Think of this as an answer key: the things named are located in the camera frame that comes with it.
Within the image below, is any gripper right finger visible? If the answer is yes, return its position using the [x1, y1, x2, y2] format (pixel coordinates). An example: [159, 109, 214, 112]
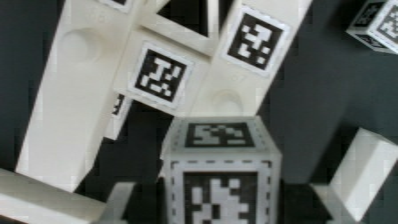
[278, 182, 360, 224]

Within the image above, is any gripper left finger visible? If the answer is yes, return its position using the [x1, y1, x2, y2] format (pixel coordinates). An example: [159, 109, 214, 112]
[99, 181, 161, 224]

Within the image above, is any white tagged cube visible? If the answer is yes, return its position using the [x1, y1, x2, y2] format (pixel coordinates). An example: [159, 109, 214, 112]
[159, 116, 282, 224]
[346, 0, 398, 55]

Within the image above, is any white chair back frame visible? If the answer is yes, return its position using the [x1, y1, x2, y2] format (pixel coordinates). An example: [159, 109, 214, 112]
[15, 0, 312, 191]

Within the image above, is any white U-shaped border fence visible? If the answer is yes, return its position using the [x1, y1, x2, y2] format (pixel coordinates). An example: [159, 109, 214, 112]
[0, 128, 398, 224]

